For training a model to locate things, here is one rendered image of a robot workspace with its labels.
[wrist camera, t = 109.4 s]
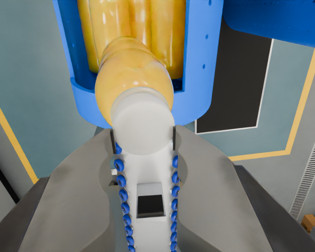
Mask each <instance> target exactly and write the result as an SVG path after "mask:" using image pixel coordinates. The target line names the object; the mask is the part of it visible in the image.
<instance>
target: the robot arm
mask: <svg viewBox="0 0 315 252"><path fill-rule="evenodd" d="M172 150H173V151H175V152H176V153H177V155H178V163H177V176H178V177H179V178H180V180H181V181H182V183H183V187H182V188H181V189H180V190H179V192H178V196H177V218H176V228H177V245H178V248H179V249H180V251H181V252H315V241H314V240H313V238H312V237H311V236H310V235H309V233H308V232H307V231H306V230H305V229H304V227H303V226H302V225H301V224H300V223H299V222H298V221H297V220H296V219H295V218H294V217H293V216H292V215H291V214H290V213H289V212H288V211H287V210H286V209H285V208H284V207H283V206H282V205H281V204H280V203H279V202H278V201H277V200H276V199H275V198H274V197H273V196H272V195H271V194H270V193H269V192H268V191H267V190H266V189H265V188H264V187H263V186H262V185H261V184H260V183H259V182H258V181H257V180H256V179H255V178H254V177H253V176H252V175H251V174H250V173H249V172H248V171H247V170H246V169H245V168H244V167H243V166H242V165H235V164H234V163H233V162H232V161H231V160H230V159H229V158H228V157H227V156H226V155H225V154H224V153H223V152H222V151H221V150H219V149H218V148H217V147H215V146H214V145H212V144H211V143H209V142H208V141H206V140H205V139H203V138H201V137H200V136H198V135H197V134H195V133H193V132H192V131H190V130H189V129H187V128H185V127H184V126H182V125H179V124H178V125H175V126H173V136H172ZM114 154H116V141H115V138H114V131H113V129H112V128H106V129H104V130H102V131H101V132H99V133H98V134H96V135H95V136H94V137H92V138H91V139H90V140H88V141H87V142H86V143H84V144H83V145H81V146H80V147H79V148H77V149H76V150H75V151H73V152H72V153H71V154H70V155H69V156H67V157H66V158H65V159H64V160H63V161H62V162H61V163H60V164H59V165H58V166H57V167H56V168H55V169H54V170H53V172H52V173H51V174H50V175H49V176H48V177H41V178H40V179H39V180H38V181H37V182H36V183H35V184H34V185H33V186H32V188H31V189H30V190H29V191H28V192H27V193H26V194H25V195H24V196H23V197H22V199H21V200H20V201H19V202H18V203H17V204H16V205H15V206H14V207H13V208H12V210H11V211H10V212H9V213H8V214H7V215H6V216H5V217H4V218H3V219H2V220H1V222H0V252H115V249H116V238H115V222H114V217H113V212H112V207H111V203H110V198H109V196H108V195H107V194H106V190H107V188H108V186H109V184H110V183H111V181H112V179H113V178H112V172H111V167H110V160H111V158H112V157H113V155H114Z"/></svg>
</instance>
